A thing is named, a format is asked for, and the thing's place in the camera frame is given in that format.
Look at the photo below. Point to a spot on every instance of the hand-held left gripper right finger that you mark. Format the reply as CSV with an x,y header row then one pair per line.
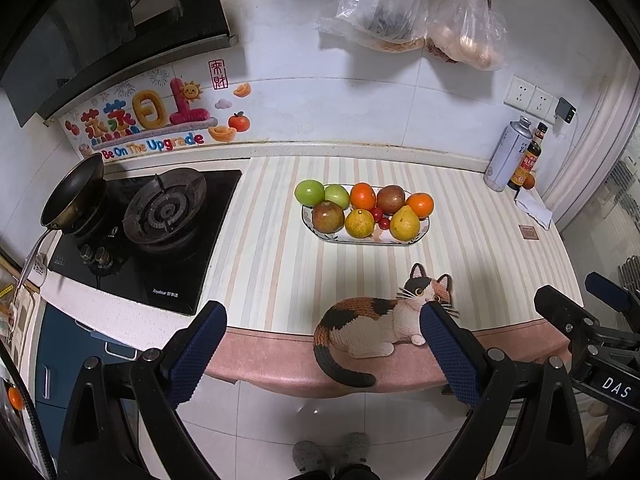
x,y
447,355

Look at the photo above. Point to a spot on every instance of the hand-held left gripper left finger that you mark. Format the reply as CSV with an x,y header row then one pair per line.
x,y
197,350

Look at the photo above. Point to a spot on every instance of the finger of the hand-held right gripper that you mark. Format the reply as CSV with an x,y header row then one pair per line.
x,y
607,288
562,310

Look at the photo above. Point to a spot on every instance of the floral oval plate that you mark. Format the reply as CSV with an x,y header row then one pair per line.
x,y
385,236

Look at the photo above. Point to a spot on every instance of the yellow pear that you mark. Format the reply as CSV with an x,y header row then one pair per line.
x,y
404,223

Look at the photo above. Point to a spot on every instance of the red cherry tomato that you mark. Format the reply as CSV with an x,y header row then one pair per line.
x,y
384,224
375,213

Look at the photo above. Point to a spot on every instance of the orange tangerine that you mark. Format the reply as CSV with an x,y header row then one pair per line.
x,y
362,196
420,205

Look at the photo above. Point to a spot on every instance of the brownish red apple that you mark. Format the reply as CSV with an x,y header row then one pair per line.
x,y
328,216

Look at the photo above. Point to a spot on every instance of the green apple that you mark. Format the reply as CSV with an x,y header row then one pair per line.
x,y
309,192
337,195

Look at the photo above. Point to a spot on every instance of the brown square coaster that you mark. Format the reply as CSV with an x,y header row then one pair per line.
x,y
527,232

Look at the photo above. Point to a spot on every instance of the black gas stove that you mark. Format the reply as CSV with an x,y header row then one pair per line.
x,y
200,260

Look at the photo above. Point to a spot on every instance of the striped mat with cat print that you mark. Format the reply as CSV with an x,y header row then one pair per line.
x,y
270,260

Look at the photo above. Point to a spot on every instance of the grey slipper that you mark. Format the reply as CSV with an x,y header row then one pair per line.
x,y
310,455
356,447

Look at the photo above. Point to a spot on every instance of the small orange behind bottle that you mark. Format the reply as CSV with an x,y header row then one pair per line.
x,y
529,181

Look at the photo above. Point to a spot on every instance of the blue cabinet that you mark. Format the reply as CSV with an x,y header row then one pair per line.
x,y
60,355

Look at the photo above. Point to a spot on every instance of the dark sauce bottle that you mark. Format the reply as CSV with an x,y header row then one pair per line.
x,y
527,160

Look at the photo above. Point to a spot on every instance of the round yellow orange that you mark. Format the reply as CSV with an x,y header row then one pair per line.
x,y
359,223

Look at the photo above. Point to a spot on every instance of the white spray can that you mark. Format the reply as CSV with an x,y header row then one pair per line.
x,y
505,157

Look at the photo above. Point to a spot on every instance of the large red apple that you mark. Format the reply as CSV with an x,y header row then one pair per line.
x,y
391,199

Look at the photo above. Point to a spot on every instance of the grey plug-in charger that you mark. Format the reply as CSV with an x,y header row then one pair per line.
x,y
565,110

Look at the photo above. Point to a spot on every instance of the small orange round object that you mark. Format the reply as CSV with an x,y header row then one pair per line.
x,y
15,397

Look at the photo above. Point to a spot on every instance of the black frying pan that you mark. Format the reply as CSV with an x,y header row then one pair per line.
x,y
75,192

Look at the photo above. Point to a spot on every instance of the clear plastic bag with onions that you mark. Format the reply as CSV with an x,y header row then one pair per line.
x,y
470,30

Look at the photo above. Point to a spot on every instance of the black range hood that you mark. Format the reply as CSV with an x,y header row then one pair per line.
x,y
75,25

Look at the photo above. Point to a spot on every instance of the clear plastic bag dark contents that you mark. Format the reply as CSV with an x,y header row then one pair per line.
x,y
380,5

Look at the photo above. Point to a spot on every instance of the white door frame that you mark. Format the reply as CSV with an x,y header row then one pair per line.
x,y
600,150

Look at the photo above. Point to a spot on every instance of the white wall socket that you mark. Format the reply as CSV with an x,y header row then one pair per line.
x,y
542,105
520,92

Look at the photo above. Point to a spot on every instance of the colourful wall sticker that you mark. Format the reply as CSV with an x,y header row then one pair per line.
x,y
150,115

